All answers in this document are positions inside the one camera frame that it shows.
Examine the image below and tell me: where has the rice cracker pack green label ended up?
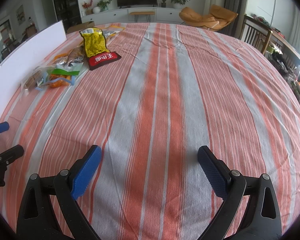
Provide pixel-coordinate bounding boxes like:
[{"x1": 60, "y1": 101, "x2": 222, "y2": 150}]
[{"x1": 34, "y1": 62, "x2": 84, "y2": 92}]

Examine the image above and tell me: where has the yellow dark-red snack bag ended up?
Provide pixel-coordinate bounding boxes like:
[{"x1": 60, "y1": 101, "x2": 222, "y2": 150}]
[{"x1": 79, "y1": 27, "x2": 121, "y2": 71}]

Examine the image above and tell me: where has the clear yellow-edged snack bag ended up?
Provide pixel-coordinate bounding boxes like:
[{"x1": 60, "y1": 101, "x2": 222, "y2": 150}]
[{"x1": 101, "y1": 25, "x2": 125, "y2": 42}]

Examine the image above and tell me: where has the orange snack pack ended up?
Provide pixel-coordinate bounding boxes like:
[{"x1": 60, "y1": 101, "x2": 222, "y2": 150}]
[{"x1": 44, "y1": 53, "x2": 78, "y2": 88}]

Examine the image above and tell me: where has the brown cardboard box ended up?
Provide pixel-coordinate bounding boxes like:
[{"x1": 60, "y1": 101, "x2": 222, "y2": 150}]
[{"x1": 66, "y1": 21, "x2": 95, "y2": 34}]

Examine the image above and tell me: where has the dark tall cabinet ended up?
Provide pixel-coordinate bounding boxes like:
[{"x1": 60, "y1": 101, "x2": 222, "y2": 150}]
[{"x1": 53, "y1": 0, "x2": 82, "y2": 30}]

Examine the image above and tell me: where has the red flower vase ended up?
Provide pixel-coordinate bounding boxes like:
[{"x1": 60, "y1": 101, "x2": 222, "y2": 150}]
[{"x1": 82, "y1": 0, "x2": 93, "y2": 15}]

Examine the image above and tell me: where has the green plant white vase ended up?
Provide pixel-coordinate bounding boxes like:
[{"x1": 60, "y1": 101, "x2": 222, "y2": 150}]
[{"x1": 93, "y1": 0, "x2": 112, "y2": 14}]

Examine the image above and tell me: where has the small wooden bench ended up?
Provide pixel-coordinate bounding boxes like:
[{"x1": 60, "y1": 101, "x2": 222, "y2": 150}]
[{"x1": 129, "y1": 11, "x2": 155, "y2": 23}]

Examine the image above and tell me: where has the wooden dining chair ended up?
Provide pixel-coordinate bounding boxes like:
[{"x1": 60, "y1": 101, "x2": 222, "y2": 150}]
[{"x1": 239, "y1": 15, "x2": 273, "y2": 55}]

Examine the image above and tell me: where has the white tv cabinet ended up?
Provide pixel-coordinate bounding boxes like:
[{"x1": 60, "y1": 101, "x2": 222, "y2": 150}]
[{"x1": 81, "y1": 7, "x2": 183, "y2": 25}]

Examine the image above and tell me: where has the small dark potted plant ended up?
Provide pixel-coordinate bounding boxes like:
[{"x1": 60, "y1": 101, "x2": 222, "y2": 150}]
[{"x1": 161, "y1": 0, "x2": 167, "y2": 8}]

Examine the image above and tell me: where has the orange lounge chair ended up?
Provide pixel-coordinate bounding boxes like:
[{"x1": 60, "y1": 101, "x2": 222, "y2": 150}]
[{"x1": 179, "y1": 4, "x2": 238, "y2": 31}]

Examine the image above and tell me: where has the green potted plant right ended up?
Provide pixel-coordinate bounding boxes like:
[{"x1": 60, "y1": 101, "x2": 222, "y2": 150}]
[{"x1": 170, "y1": 0, "x2": 190, "y2": 9}]

